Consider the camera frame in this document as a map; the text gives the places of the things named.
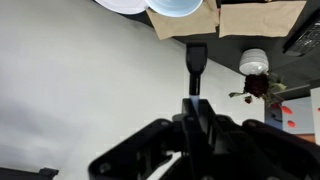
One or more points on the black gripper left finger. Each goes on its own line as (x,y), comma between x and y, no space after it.
(195,129)

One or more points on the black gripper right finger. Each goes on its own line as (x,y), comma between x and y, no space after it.
(235,155)

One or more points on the black and white marker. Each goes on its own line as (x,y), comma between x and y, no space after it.
(196,60)

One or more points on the blue plastic cup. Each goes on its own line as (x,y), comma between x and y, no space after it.
(174,8)

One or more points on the dark red rose bouquet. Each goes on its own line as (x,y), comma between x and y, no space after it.
(261,86)

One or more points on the white flower vase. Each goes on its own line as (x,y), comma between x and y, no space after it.
(254,61)

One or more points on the large brown paper napkin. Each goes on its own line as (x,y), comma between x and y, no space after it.
(271,19)

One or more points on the folded brown paper napkin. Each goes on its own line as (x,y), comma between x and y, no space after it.
(203,21)

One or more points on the white plate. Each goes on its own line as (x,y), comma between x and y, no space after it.
(129,7)

